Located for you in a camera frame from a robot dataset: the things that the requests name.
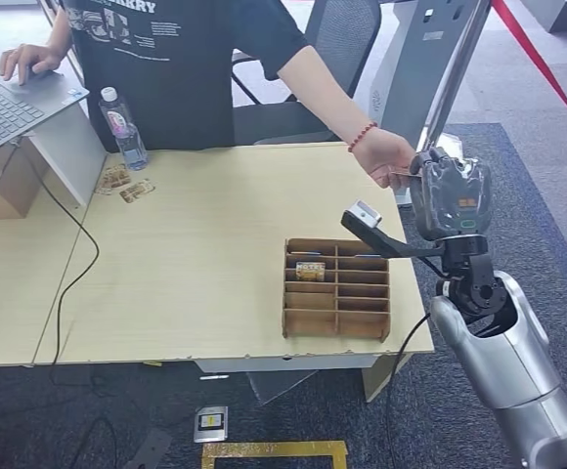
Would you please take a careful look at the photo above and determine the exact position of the white crumpled plastic sheet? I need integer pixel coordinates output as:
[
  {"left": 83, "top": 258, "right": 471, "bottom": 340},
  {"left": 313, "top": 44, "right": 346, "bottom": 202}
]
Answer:
[{"left": 438, "top": 132, "right": 464, "bottom": 162}]

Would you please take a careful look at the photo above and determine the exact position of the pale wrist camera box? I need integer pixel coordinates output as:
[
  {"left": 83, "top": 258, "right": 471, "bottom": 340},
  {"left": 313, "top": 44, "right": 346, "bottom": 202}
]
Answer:
[{"left": 349, "top": 199, "right": 383, "bottom": 230}]

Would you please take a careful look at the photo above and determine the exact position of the grey platform base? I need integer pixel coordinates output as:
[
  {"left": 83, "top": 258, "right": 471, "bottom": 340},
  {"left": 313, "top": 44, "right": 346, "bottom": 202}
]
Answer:
[{"left": 520, "top": 0, "right": 567, "bottom": 33}]

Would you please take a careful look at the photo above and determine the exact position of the chrome stanchion post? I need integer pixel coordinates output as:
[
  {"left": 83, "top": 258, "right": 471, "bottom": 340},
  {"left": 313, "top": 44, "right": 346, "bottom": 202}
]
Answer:
[{"left": 418, "top": 0, "right": 492, "bottom": 160}]

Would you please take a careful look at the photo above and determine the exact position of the person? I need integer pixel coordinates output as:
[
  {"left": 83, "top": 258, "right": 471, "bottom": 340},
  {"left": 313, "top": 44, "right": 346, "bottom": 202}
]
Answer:
[{"left": 0, "top": 0, "right": 417, "bottom": 191}]

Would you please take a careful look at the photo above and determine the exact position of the brown cardboard card organizer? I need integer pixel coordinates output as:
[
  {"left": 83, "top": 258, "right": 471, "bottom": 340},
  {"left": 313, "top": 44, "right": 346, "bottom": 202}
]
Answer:
[{"left": 281, "top": 237, "right": 392, "bottom": 342}]

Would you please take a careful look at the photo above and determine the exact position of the yellow floor tape frame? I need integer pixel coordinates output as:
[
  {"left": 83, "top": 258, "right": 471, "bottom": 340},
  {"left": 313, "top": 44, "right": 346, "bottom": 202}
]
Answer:
[{"left": 201, "top": 440, "right": 349, "bottom": 469}]

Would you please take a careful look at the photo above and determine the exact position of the patterned card in organizer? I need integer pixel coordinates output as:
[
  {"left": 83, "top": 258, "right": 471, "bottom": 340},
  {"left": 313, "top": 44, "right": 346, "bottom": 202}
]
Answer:
[{"left": 295, "top": 261, "right": 327, "bottom": 282}]

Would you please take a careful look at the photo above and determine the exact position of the black mesh office chair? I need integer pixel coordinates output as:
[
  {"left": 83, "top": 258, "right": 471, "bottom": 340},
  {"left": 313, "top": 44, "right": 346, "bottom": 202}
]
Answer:
[{"left": 231, "top": 0, "right": 382, "bottom": 147}]

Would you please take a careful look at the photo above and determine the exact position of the grey kiosk stand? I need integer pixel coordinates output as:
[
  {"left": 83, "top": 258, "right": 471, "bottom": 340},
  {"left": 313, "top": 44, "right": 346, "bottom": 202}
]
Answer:
[{"left": 367, "top": 0, "right": 490, "bottom": 207}]

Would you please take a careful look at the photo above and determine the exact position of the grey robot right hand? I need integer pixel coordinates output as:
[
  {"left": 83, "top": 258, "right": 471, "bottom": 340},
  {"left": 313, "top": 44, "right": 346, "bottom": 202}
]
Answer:
[{"left": 409, "top": 147, "right": 493, "bottom": 242}]

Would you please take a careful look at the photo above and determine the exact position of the clear plastic water bottle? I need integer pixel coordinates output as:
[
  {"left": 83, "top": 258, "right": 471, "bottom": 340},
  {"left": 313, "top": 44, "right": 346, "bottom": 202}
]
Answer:
[{"left": 98, "top": 86, "right": 149, "bottom": 172}]

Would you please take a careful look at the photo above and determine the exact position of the grey angled stand panel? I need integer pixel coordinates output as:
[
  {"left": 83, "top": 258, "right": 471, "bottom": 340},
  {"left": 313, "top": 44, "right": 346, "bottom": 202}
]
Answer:
[{"left": 28, "top": 103, "right": 107, "bottom": 208}]

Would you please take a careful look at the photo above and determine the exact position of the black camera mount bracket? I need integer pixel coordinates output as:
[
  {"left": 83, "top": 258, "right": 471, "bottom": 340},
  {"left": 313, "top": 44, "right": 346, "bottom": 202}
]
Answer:
[{"left": 340, "top": 210, "right": 446, "bottom": 262}]

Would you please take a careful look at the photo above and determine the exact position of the person's left hand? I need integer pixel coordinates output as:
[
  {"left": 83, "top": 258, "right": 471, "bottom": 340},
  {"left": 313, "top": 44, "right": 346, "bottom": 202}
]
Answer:
[{"left": 351, "top": 128, "right": 417, "bottom": 191}]

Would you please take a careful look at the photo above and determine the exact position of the red barrier belt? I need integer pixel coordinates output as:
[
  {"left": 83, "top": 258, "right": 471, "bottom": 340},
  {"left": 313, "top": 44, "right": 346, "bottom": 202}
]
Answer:
[{"left": 489, "top": 0, "right": 567, "bottom": 144}]

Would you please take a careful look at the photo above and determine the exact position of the silver laptop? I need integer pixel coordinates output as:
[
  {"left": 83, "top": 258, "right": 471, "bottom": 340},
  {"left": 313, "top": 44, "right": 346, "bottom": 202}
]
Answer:
[{"left": 0, "top": 63, "right": 90, "bottom": 158}]

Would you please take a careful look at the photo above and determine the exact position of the red bead bracelet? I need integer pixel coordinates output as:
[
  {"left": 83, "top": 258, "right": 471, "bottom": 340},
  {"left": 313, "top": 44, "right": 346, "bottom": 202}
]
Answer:
[{"left": 347, "top": 121, "right": 379, "bottom": 154}]

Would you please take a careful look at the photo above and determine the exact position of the dark grey floor plate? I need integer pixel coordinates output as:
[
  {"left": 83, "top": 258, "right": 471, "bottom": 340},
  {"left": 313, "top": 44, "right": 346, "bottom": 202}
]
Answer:
[{"left": 124, "top": 428, "right": 173, "bottom": 469}]

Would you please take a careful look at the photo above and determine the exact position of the brown cardboard box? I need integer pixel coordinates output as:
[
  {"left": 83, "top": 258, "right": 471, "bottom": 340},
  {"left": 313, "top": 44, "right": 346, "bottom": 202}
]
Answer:
[{"left": 0, "top": 137, "right": 49, "bottom": 222}]

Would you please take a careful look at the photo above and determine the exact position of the black power cable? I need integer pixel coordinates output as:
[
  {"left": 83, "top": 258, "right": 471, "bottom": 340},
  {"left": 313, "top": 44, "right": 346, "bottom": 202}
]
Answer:
[{"left": 29, "top": 158, "right": 101, "bottom": 367}]

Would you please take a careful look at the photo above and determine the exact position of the grey under-table bracket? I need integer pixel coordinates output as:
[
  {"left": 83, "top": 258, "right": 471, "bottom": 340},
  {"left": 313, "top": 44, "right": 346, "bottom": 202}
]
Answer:
[{"left": 195, "top": 354, "right": 377, "bottom": 407}]

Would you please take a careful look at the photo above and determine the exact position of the person's right hand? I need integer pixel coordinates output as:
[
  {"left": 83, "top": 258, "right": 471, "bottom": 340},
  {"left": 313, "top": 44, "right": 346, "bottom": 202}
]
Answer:
[{"left": 0, "top": 43, "right": 64, "bottom": 87}]

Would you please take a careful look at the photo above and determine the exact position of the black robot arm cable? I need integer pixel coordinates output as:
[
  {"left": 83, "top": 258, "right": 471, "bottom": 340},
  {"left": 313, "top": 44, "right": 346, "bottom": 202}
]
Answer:
[{"left": 385, "top": 313, "right": 432, "bottom": 469}]

